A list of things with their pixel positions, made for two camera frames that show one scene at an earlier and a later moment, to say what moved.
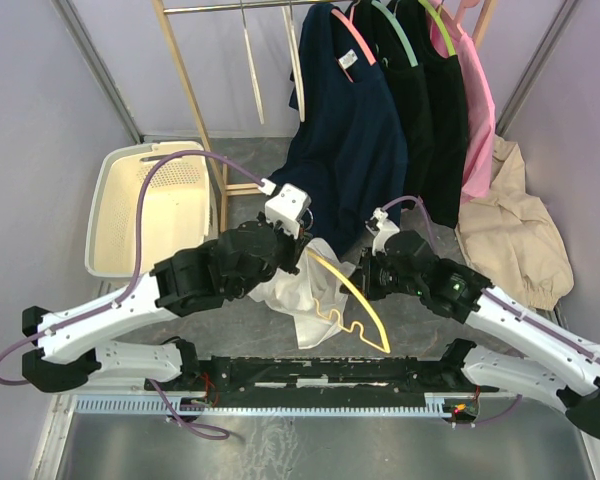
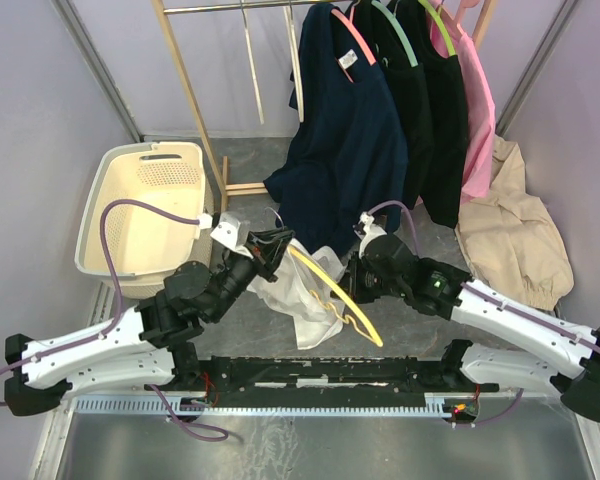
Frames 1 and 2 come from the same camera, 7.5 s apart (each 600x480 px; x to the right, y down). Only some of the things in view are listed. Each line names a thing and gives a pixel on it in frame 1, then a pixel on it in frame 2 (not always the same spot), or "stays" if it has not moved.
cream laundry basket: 177,209 stays
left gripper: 295,245 -> 267,249
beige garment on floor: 513,237 stays
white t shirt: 314,299 stays
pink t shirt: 478,105 stays
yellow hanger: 378,348 -> 375,341
